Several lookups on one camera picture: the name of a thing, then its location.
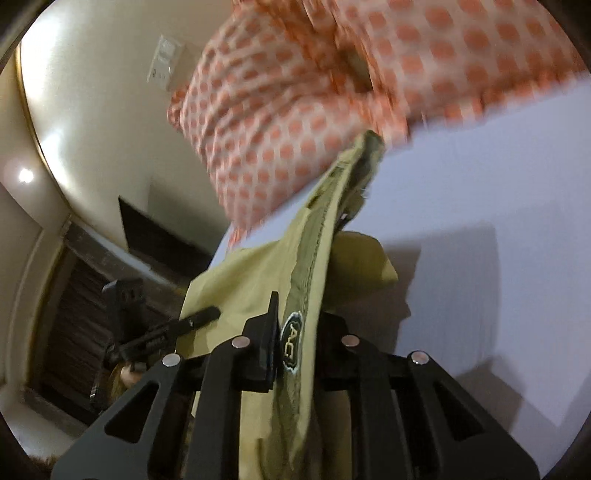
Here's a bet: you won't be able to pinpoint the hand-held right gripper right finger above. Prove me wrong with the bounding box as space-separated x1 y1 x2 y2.
318 313 546 480

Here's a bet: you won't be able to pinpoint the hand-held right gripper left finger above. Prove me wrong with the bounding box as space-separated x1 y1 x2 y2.
50 291 281 480

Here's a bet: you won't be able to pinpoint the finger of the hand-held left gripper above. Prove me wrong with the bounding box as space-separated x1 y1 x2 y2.
90 279 146 409
111 305 221 366

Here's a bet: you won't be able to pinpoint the olive green pants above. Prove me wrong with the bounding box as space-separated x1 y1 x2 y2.
178 130 400 480

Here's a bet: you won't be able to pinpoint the person's left hand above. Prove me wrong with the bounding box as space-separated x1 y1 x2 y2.
111 362 145 389

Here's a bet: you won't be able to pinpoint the brown wooden door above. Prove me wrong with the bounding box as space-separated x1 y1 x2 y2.
27 244 185 428

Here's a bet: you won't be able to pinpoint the orange dotted pillow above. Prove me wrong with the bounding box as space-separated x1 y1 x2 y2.
166 0 410 254
305 0 588 136

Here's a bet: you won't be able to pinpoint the white bed sheet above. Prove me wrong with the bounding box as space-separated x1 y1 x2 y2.
208 88 591 462

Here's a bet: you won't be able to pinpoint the white wall switch plate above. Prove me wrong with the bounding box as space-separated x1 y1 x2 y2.
147 34 188 88

